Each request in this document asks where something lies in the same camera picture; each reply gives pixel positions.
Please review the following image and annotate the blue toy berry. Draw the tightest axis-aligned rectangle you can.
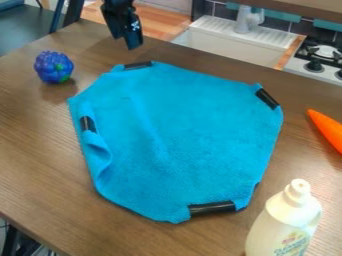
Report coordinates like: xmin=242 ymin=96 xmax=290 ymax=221
xmin=32 ymin=50 xmax=75 ymax=84

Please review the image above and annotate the orange toy carrot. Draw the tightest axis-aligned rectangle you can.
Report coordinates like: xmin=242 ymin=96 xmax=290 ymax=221
xmin=305 ymin=108 xmax=342 ymax=155

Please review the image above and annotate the toy sink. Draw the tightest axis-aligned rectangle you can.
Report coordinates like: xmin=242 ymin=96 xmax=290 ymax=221
xmin=169 ymin=14 xmax=309 ymax=70

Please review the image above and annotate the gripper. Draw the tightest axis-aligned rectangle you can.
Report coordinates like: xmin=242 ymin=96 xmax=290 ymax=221
xmin=98 ymin=0 xmax=146 ymax=51

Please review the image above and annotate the blue cloth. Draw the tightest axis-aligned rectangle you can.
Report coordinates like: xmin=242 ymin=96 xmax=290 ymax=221
xmin=65 ymin=60 xmax=285 ymax=225

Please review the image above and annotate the toy stove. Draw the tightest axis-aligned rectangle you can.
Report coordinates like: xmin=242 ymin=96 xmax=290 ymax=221
xmin=281 ymin=34 xmax=342 ymax=88

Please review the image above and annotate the white bottle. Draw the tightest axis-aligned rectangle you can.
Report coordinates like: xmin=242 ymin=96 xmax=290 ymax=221
xmin=243 ymin=178 xmax=324 ymax=256

